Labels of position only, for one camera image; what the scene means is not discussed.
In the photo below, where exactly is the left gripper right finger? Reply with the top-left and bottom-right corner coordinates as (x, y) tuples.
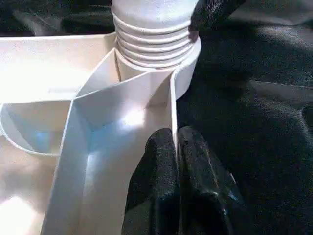
(176, 126), (249, 235)

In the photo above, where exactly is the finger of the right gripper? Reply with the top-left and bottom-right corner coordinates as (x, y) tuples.
(190, 0), (246, 32)

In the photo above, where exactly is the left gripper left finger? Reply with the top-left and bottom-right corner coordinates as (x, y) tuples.
(121, 128), (180, 235)

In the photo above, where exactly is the white plastic table leg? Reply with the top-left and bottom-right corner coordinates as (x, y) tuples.
(111, 0), (200, 70)

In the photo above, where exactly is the white plastic table top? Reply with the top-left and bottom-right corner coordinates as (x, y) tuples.
(0, 30), (203, 235)

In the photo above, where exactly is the black work mat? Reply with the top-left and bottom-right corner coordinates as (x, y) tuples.
(0, 0), (313, 235)

